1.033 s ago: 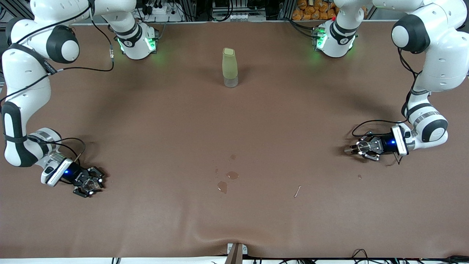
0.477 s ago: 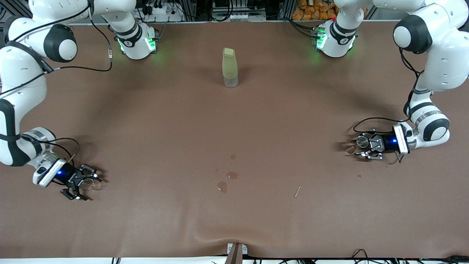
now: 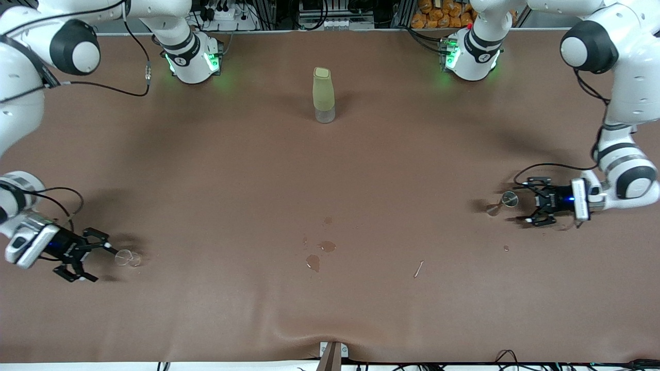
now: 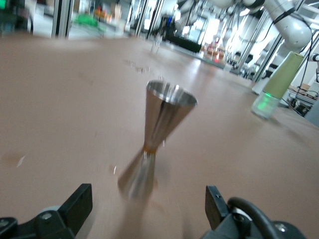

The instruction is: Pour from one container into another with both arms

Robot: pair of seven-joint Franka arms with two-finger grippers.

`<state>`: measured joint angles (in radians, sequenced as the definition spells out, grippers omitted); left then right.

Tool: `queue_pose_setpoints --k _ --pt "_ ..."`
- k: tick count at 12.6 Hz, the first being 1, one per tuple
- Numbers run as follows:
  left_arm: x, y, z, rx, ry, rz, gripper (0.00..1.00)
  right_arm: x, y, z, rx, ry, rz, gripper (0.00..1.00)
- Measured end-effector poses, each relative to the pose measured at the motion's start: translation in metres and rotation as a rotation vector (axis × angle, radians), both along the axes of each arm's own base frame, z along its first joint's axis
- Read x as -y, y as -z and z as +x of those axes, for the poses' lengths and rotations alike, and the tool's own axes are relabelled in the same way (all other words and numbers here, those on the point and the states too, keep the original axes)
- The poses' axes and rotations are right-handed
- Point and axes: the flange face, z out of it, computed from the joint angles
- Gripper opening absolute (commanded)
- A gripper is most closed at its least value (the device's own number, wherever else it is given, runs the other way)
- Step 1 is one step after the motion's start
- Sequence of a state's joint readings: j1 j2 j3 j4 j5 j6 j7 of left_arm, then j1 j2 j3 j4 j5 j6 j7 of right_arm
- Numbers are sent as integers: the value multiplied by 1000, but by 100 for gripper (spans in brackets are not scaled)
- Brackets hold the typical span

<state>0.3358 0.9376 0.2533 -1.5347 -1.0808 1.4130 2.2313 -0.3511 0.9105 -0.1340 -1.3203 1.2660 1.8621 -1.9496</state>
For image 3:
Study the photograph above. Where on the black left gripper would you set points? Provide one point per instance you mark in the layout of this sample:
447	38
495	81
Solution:
558	201

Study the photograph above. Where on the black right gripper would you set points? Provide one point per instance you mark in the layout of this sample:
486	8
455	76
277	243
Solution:
61	245

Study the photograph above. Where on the clear measuring cup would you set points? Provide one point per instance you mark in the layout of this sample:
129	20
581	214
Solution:
126	257

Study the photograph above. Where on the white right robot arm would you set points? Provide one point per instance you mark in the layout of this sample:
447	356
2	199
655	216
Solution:
20	103

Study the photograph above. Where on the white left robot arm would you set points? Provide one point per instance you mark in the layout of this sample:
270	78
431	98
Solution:
634	77

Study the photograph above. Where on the small pale stick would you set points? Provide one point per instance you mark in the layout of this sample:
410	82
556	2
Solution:
418	268

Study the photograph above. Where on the orange snack pile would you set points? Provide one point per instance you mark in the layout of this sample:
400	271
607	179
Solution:
443	13

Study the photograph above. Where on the brown table mat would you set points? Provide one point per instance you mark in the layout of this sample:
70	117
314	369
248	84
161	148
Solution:
330	170

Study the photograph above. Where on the liquid puddle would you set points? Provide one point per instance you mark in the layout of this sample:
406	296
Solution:
312	263
327	246

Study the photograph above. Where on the bottle with green sleeve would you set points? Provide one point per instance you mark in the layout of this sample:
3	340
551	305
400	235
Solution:
324	95

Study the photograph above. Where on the brown bar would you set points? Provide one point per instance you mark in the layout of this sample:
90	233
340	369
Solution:
331	360

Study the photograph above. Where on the white socket strip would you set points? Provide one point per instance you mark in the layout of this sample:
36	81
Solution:
337	23

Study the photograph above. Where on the white power strip with plugs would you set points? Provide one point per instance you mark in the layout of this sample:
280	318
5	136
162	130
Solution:
232	15

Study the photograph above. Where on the grey metal table bracket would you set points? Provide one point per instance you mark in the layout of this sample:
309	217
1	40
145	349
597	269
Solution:
344	350

